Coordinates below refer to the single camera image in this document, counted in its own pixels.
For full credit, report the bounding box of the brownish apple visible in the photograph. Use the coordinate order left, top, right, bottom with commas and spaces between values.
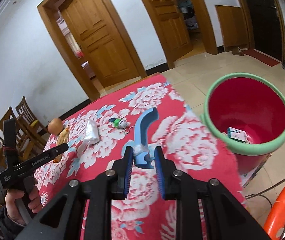
47, 118, 64, 136

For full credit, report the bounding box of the orange snack packet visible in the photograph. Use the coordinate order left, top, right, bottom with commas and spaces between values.
53, 127, 70, 163

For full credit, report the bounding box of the white blue medicine box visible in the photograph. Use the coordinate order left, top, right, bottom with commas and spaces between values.
227, 127, 247, 143

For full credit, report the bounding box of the near wooden chair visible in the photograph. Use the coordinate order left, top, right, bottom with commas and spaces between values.
0, 107, 44, 160

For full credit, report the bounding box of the green white keychain toy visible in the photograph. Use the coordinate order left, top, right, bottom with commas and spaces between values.
108, 118, 134, 131

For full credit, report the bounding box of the red bin green rim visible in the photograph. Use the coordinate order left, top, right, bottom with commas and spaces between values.
200, 73, 285, 174

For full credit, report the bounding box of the white crumpled plastic wrapper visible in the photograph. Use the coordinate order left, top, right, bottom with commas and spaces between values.
78, 120, 100, 153

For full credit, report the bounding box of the blue plastic pipe piece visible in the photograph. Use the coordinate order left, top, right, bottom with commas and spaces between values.
121, 107, 159, 170

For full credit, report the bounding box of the orange plastic stool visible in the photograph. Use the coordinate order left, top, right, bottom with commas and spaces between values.
263, 187, 285, 239

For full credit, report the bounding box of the red floral tablecloth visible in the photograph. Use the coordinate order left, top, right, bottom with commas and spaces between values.
35, 75, 244, 239

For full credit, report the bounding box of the left wooden door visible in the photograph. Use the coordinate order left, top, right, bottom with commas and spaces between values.
59, 0, 139, 87

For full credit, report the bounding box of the middle wooden door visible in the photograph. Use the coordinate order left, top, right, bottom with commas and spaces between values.
143, 0, 192, 62

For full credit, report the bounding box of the far wooden chair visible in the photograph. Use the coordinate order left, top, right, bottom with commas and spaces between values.
16, 96, 49, 141

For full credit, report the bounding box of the wooden door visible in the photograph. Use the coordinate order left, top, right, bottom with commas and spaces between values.
59, 0, 139, 87
143, 0, 192, 62

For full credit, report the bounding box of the low wooden cabinet panel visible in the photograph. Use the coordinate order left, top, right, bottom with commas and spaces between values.
215, 5, 249, 51

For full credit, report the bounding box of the person's left hand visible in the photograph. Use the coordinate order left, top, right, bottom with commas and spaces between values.
5, 177, 43, 225

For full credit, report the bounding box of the wooden chair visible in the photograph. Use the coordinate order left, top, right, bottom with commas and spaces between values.
0, 107, 44, 160
16, 96, 49, 141

